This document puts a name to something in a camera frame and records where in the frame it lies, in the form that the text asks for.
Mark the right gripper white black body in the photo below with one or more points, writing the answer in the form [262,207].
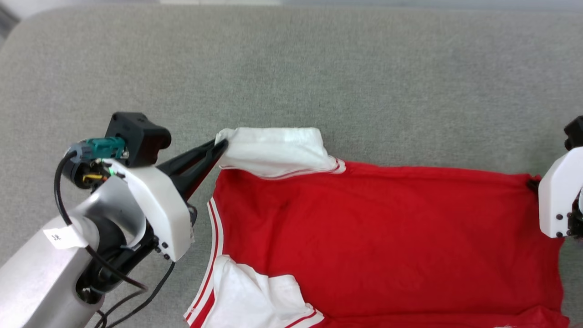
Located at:
[562,196]

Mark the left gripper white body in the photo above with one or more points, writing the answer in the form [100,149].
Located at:
[166,214]

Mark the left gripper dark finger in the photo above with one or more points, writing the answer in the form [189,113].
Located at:
[196,155]
[193,177]

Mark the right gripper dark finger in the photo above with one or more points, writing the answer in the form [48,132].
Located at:
[534,185]

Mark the red white basketball jersey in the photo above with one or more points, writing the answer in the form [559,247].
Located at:
[387,237]

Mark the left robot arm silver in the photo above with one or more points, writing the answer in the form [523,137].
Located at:
[41,278]

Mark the white paper label tag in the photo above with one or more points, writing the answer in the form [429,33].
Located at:
[63,237]

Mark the grey fabric sofa cushion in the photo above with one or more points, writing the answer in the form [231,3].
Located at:
[364,82]

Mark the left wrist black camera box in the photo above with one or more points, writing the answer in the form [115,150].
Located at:
[136,136]

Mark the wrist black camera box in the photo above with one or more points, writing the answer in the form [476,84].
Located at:
[575,133]
[136,136]

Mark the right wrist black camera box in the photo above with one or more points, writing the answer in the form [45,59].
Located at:
[575,133]

